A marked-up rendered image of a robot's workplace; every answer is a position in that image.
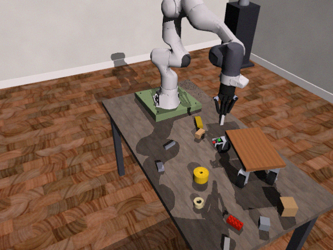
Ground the yellow short cylinder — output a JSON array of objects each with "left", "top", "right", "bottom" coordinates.
[{"left": 193, "top": 167, "right": 209, "bottom": 184}]

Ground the yellow rectangular bar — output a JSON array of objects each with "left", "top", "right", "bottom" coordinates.
[{"left": 195, "top": 116, "right": 203, "bottom": 129}]

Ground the beige roll of masking tape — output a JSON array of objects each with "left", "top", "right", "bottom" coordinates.
[{"left": 194, "top": 197, "right": 204, "bottom": 209}]

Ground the red toy building brick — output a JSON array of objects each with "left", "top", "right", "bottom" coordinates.
[{"left": 226, "top": 215, "right": 243, "bottom": 231}]

